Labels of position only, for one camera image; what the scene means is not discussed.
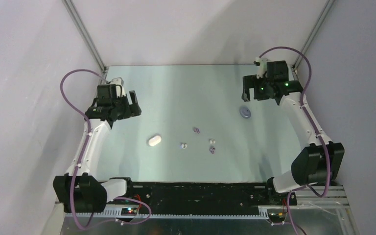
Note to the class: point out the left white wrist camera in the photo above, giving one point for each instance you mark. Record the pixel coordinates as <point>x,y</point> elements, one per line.
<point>119,86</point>

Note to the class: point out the right corner aluminium post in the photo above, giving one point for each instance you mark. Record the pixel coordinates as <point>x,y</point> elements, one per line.
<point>312,35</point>

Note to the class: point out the white earbud charging case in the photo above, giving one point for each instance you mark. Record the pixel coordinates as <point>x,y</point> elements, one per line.
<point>154,140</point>

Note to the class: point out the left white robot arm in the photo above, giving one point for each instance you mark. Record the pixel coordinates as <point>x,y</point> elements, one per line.
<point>78,189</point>

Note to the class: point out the blue round disc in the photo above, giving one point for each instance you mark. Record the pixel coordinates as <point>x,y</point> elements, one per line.
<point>245,112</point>

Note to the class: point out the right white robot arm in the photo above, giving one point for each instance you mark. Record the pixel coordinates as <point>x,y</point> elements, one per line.
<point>320,158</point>

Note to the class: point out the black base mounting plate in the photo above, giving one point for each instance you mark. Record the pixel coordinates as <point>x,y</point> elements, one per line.
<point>203,199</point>

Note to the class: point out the purple ear tips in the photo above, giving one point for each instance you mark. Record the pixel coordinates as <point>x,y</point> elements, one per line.
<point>196,130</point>
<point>212,150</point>

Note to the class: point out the corner aluminium post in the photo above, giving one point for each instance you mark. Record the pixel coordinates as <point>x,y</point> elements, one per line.
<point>312,35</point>
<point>78,22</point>

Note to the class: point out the purple ear tips upper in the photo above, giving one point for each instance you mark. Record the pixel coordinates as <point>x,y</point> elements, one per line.
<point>196,130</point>

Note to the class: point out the aluminium frame rail front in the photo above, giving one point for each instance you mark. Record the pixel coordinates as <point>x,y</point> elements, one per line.
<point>306,199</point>

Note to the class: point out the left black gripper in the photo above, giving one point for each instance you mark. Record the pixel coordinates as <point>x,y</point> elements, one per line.
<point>135,110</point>

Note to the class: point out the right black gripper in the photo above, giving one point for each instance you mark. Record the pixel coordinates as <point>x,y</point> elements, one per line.
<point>249,82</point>

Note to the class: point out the left corner aluminium post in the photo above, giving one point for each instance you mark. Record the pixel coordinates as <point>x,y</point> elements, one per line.
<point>78,22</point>

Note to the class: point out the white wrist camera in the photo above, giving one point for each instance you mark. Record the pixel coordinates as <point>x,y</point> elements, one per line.
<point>119,86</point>
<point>261,64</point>

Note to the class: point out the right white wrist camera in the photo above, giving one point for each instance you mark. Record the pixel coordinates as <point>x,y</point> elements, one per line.
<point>261,64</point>

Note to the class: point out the purple ear tips lower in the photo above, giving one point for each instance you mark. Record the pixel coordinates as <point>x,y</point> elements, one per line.
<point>212,150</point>

